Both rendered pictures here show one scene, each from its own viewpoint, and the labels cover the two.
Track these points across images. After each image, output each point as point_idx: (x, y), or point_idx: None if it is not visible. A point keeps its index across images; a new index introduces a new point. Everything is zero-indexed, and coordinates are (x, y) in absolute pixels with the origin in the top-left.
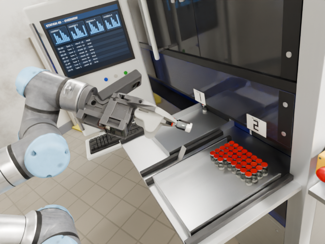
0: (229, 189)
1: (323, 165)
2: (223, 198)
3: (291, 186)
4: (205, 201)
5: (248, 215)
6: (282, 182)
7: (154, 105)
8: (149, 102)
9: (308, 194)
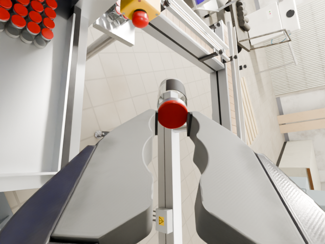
0: (23, 69)
1: (138, 7)
2: (31, 91)
3: (82, 25)
4: (11, 114)
5: (77, 93)
6: (79, 26)
7: (266, 160)
8: (293, 183)
9: (93, 27)
